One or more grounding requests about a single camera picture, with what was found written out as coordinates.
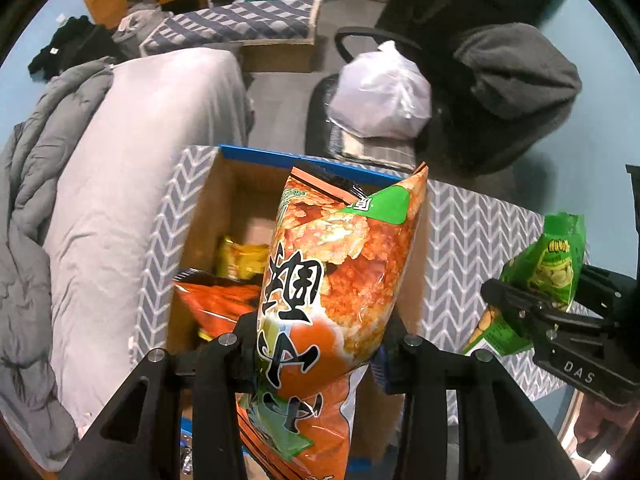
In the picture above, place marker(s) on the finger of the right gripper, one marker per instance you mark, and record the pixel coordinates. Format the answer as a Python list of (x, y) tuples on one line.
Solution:
[(530, 310)]

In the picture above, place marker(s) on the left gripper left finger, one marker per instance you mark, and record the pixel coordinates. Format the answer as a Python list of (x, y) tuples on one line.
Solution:
[(137, 434)]

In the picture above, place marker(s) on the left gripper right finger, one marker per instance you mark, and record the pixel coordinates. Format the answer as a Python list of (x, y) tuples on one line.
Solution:
[(501, 434)]

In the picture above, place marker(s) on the green pea snack bag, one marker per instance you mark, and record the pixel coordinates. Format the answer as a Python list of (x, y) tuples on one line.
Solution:
[(548, 269)]

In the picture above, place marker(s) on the orange snack bag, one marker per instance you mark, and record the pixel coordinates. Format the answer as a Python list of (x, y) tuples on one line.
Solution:
[(215, 303)]

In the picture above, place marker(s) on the orange green rice cracker bag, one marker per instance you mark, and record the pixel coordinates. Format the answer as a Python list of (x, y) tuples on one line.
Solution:
[(335, 267)]

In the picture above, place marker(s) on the right hand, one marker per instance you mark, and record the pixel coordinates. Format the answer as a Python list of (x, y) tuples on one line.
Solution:
[(593, 414)]

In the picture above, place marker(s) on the grey chevron tablecloth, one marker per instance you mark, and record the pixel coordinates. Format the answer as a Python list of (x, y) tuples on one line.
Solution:
[(475, 269)]

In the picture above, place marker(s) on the grey duvet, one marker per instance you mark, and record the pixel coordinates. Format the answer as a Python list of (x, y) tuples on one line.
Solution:
[(32, 161)]

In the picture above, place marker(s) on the blue cardboard box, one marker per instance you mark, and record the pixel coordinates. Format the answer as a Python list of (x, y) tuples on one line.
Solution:
[(319, 270)]

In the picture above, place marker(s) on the folded checked cloth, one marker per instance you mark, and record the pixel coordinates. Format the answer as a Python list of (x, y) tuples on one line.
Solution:
[(383, 152)]

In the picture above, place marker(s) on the yellow snack bag in box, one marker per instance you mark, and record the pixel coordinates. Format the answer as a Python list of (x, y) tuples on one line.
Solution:
[(241, 262)]

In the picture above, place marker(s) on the dark grey fleece garment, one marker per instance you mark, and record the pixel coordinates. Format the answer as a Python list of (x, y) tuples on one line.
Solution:
[(523, 88)]

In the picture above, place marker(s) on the white plastic bag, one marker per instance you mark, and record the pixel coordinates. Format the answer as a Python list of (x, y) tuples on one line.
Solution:
[(382, 94)]

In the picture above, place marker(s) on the bed with grey sheet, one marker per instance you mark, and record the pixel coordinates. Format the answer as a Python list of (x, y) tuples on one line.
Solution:
[(107, 198)]

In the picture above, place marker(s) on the black office chair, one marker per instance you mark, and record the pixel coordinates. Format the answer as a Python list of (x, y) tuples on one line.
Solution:
[(426, 32)]

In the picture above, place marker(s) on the patterned bench cushion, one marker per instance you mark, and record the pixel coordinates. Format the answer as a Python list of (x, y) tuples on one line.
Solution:
[(246, 24)]

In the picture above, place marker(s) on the black clothes pile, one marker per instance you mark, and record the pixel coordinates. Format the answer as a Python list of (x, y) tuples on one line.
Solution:
[(76, 42)]

